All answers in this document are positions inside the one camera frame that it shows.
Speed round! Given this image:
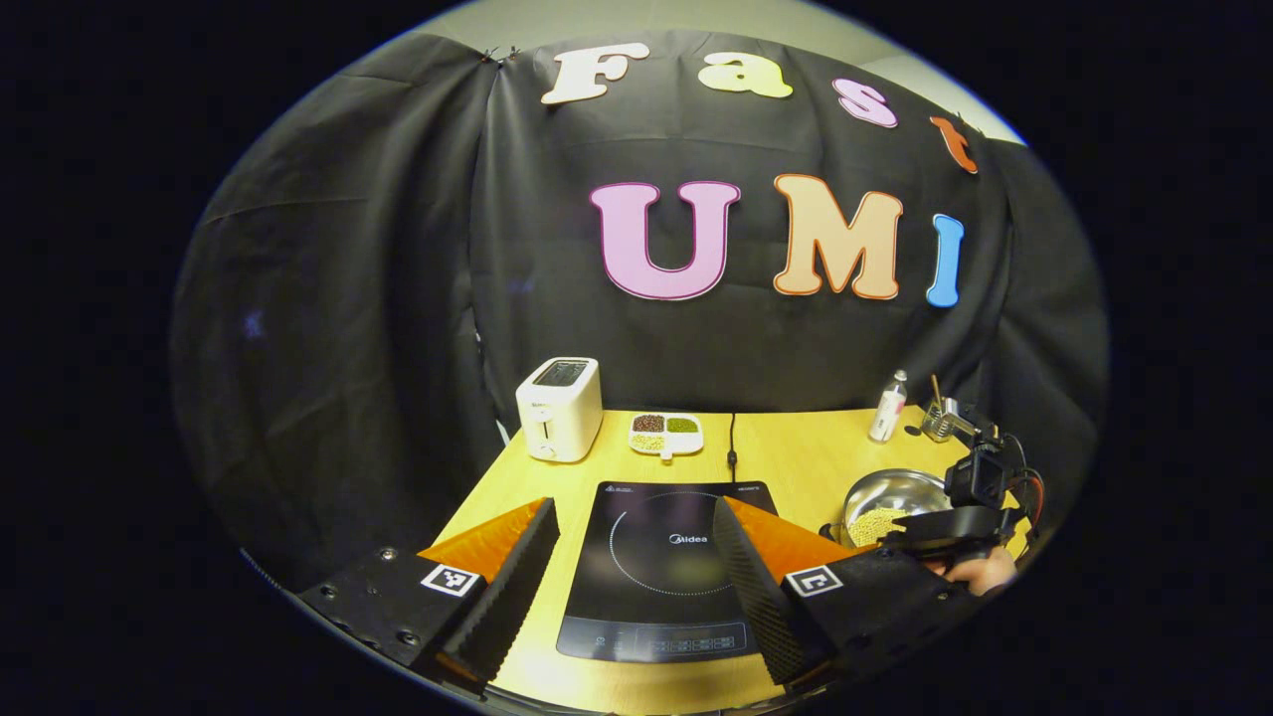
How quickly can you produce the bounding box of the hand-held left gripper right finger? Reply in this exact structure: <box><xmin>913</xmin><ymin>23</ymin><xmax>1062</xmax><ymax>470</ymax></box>
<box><xmin>712</xmin><ymin>496</ymin><xmax>987</xmax><ymax>688</ymax></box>

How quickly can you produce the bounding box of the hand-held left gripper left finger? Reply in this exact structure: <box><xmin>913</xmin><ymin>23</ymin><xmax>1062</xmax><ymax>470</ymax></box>
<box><xmin>298</xmin><ymin>496</ymin><xmax>561</xmax><ymax>696</ymax></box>

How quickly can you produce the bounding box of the steel pot with yellow beans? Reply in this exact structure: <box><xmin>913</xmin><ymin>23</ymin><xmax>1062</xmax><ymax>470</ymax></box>
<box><xmin>819</xmin><ymin>468</ymin><xmax>958</xmax><ymax>551</ymax></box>

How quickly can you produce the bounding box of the black induction cooktop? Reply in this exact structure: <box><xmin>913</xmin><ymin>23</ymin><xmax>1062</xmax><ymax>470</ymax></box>
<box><xmin>556</xmin><ymin>481</ymin><xmax>783</xmax><ymax>664</ymax></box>

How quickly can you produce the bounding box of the small clear glass cup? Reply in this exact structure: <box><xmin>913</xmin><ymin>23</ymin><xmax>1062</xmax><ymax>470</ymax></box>
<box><xmin>919</xmin><ymin>398</ymin><xmax>962</xmax><ymax>445</ymax></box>

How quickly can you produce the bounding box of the small clear white-label bottle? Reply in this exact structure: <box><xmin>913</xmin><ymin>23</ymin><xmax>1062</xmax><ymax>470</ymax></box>
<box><xmin>867</xmin><ymin>369</ymin><xmax>910</xmax><ymax>445</ymax></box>

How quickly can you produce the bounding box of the white divided dish of beans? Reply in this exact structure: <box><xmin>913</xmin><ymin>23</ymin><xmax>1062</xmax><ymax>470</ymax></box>
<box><xmin>628</xmin><ymin>412</ymin><xmax>706</xmax><ymax>461</ymax></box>

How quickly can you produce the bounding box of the white toaster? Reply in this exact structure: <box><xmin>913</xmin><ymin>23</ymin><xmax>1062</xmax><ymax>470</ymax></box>
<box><xmin>515</xmin><ymin>356</ymin><xmax>605</xmax><ymax>464</ymax></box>

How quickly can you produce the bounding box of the black backdrop cloth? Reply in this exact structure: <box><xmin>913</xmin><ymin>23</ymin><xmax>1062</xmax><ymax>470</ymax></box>
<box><xmin>169</xmin><ymin>28</ymin><xmax>1110</xmax><ymax>598</ymax></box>

